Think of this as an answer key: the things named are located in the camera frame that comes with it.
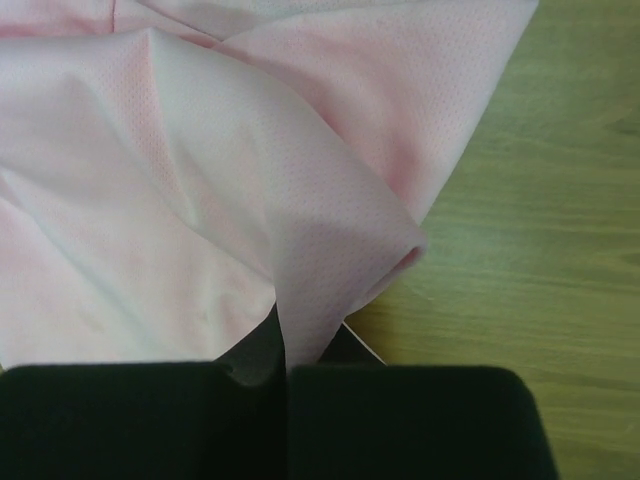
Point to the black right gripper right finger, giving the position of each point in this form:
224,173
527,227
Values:
352,417

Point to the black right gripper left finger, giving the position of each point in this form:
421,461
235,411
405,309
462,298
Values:
221,419

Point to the pink t shirt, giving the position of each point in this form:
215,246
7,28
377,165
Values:
173,171

